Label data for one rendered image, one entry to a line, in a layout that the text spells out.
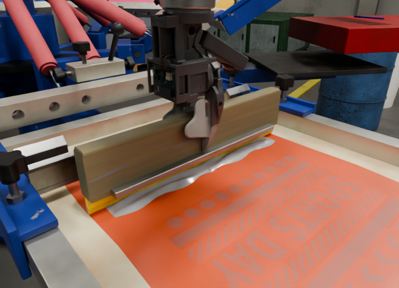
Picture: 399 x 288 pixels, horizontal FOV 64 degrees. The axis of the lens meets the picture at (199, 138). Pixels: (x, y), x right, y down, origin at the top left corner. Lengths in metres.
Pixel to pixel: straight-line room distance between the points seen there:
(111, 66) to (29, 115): 0.23
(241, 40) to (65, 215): 5.57
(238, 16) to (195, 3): 0.60
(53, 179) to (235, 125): 0.30
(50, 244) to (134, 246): 0.09
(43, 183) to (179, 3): 0.30
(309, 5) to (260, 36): 1.97
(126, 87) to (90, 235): 0.42
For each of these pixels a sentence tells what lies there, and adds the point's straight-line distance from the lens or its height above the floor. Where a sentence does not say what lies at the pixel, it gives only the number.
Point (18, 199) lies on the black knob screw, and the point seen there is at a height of 1.01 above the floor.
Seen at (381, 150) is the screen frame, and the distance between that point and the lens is 0.66.
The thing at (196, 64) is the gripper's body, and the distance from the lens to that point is 0.45.
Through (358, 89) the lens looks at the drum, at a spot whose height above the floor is 0.42.
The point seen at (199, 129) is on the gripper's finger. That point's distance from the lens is 0.49.
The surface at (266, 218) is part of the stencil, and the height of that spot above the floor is 0.96.
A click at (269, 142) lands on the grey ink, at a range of 0.66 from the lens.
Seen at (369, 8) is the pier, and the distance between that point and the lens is 7.01.
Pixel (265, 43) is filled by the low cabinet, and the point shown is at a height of 0.37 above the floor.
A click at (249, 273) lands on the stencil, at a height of 0.96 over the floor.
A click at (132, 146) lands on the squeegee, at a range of 0.44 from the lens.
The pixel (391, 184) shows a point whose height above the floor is 0.96.
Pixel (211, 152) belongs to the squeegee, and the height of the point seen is 0.99.
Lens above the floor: 1.24
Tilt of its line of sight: 26 degrees down
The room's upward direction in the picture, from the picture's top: straight up
